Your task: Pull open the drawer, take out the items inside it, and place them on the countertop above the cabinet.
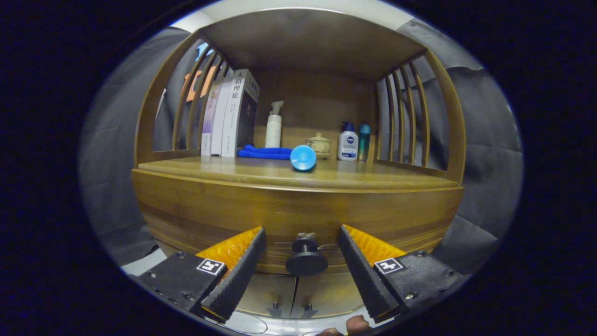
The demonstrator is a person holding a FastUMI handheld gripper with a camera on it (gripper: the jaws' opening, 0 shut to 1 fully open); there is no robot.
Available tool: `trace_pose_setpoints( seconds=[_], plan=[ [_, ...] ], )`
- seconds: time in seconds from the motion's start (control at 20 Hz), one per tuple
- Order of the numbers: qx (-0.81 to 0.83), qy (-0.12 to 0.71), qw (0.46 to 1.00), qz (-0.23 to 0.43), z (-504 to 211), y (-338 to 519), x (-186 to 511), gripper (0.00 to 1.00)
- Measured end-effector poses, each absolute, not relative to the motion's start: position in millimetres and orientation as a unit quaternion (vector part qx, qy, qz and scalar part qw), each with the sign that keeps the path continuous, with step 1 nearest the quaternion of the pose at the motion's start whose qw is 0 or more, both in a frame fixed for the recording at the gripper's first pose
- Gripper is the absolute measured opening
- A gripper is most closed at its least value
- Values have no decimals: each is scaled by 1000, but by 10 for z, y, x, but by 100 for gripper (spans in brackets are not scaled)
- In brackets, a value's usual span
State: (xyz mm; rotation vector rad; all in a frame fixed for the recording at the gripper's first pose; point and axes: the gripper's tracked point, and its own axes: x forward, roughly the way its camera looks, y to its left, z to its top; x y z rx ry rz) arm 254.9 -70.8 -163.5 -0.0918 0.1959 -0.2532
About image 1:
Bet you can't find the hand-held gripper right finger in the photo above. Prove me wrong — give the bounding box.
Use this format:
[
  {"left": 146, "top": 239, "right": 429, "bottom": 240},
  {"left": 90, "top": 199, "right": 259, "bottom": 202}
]
[{"left": 337, "top": 224, "right": 467, "bottom": 324}]

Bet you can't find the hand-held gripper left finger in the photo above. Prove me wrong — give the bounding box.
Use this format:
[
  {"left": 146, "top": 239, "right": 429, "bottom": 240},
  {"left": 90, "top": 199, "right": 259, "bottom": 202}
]
[{"left": 139, "top": 226, "right": 267, "bottom": 322}]

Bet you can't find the wooden drawer with black knob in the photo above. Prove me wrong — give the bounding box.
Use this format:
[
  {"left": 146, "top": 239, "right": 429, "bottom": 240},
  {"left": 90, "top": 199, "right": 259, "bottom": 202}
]
[{"left": 132, "top": 169, "right": 465, "bottom": 277}]

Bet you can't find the blue and white tube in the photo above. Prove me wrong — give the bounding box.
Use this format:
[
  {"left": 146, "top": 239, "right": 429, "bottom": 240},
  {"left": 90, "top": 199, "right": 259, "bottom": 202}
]
[{"left": 290, "top": 145, "right": 317, "bottom": 171}]

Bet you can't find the wooden cabinet door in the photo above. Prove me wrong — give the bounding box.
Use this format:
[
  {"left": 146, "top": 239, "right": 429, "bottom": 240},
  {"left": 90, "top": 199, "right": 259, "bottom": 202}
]
[
  {"left": 292, "top": 275, "right": 369, "bottom": 319},
  {"left": 233, "top": 273, "right": 299, "bottom": 319}
]

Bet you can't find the wooden countertop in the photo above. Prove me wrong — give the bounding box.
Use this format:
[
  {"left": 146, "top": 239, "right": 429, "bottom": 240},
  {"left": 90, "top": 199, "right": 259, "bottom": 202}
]
[{"left": 138, "top": 155, "right": 460, "bottom": 191}]

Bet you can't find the brown wooden cabinet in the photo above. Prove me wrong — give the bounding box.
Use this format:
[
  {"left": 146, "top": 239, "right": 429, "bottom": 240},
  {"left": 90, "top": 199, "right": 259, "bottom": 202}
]
[{"left": 132, "top": 7, "right": 467, "bottom": 320}]

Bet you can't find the folded blue cloth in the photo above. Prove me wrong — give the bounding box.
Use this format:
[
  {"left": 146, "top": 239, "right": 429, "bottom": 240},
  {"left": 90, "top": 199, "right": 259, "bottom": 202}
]
[{"left": 237, "top": 144, "right": 293, "bottom": 161}]

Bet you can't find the white lotion bottle blue cap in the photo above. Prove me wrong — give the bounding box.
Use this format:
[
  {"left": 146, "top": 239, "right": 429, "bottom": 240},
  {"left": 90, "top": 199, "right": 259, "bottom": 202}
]
[{"left": 337, "top": 122, "right": 359, "bottom": 161}]

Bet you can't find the slim teal bottle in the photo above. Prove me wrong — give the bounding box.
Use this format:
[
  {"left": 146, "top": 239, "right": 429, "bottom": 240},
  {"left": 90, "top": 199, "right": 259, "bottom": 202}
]
[{"left": 358, "top": 123, "right": 371, "bottom": 162}]

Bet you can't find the beige lidded tea cup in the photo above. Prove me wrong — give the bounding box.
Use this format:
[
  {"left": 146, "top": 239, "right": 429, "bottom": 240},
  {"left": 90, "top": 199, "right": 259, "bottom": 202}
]
[{"left": 305, "top": 132, "right": 333, "bottom": 158}]

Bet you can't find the white pump bottle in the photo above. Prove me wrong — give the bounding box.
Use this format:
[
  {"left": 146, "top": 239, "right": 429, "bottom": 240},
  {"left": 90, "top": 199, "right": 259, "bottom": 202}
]
[{"left": 265, "top": 100, "right": 284, "bottom": 149}]

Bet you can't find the thin pink book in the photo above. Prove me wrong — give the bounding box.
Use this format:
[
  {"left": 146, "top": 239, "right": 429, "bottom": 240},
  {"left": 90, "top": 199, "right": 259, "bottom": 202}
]
[{"left": 201, "top": 79, "right": 224, "bottom": 156}]

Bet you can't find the thin white book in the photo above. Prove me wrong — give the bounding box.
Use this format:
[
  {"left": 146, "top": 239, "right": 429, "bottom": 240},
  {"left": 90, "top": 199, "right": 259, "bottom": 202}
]
[{"left": 210, "top": 75, "right": 235, "bottom": 156}]

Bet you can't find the thick white and black book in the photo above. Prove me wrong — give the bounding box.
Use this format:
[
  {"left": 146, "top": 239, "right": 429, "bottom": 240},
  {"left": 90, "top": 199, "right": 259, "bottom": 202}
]
[{"left": 221, "top": 69, "right": 260, "bottom": 158}]

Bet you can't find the black backdrop cloth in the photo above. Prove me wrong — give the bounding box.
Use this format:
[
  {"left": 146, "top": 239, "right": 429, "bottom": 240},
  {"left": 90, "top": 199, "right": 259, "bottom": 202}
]
[{"left": 78, "top": 19, "right": 523, "bottom": 276}]

